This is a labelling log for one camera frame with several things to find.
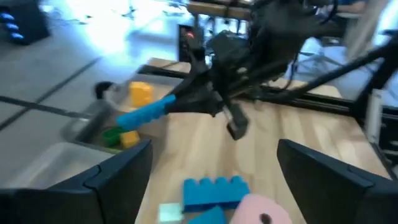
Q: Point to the pink foam die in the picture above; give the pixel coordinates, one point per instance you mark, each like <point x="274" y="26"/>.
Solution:
<point x="252" y="205"/>

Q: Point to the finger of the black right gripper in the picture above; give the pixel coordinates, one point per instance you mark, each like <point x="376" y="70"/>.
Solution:
<point x="199" y="108"/>
<point x="196" y="85"/>

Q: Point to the grey translucent plastic bin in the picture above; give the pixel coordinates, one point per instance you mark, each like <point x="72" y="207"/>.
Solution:
<point x="81" y="124"/>

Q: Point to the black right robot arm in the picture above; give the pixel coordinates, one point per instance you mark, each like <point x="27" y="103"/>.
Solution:
<point x="280" y="18"/>

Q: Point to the black box red light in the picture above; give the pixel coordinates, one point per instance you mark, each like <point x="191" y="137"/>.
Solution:
<point x="183" y="46"/>

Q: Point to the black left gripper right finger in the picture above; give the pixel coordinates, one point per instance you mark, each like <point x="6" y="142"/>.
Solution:
<point x="342" y="199"/>

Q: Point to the yellow two-stud block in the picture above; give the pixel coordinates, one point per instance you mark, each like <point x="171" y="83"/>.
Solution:
<point x="141" y="93"/>

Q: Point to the wooden background table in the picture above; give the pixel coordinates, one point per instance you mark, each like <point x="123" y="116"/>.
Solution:
<point x="217" y="11"/>

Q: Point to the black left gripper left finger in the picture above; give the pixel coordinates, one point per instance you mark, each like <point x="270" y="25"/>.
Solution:
<point x="93" y="199"/>

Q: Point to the long blue four-stud block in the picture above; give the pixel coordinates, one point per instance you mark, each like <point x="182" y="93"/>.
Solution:
<point x="214" y="194"/>

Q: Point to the clear plastic bin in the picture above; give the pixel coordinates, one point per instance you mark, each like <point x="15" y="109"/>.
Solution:
<point x="161" y="87"/>
<point x="56" y="165"/>

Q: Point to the long thin black rod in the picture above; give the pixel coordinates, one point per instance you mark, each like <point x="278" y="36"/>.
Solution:
<point x="342" y="71"/>

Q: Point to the black cabinet blue lights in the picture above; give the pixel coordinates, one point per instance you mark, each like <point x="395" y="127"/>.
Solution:
<point x="31" y="28"/>

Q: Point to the narrow blue building block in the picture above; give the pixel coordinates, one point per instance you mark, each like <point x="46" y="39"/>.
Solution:
<point x="143" y="113"/>

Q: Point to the mint green cube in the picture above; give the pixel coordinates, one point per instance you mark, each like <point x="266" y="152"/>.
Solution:
<point x="170" y="214"/>

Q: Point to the narrow green building block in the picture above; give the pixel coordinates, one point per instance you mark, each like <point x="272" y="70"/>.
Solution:
<point x="112" y="137"/>

